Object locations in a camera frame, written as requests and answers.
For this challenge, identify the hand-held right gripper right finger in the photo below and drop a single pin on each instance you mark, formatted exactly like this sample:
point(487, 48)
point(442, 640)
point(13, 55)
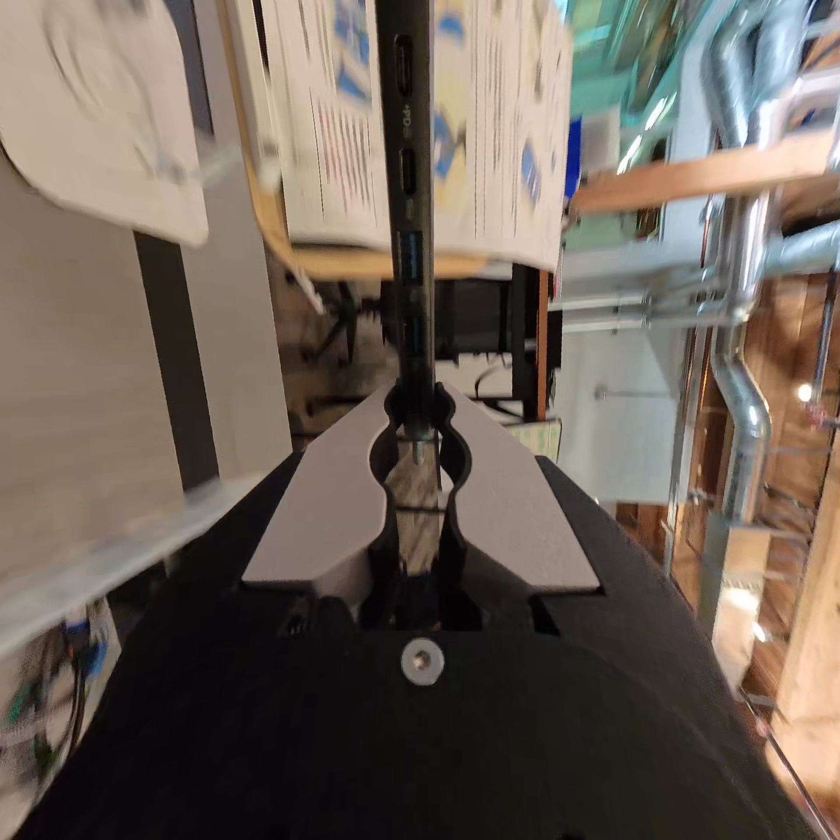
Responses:
point(525, 525)

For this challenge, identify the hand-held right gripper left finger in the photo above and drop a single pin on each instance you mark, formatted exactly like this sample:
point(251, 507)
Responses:
point(315, 525)

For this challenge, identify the slim black usb hub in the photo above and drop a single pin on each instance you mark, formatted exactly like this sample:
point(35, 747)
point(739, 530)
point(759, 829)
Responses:
point(410, 197)

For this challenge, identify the printed instruction sheet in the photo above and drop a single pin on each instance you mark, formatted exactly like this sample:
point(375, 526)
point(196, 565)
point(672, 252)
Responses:
point(446, 131)

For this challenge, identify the white stand base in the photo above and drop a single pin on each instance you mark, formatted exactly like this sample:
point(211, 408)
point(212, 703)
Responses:
point(105, 118)

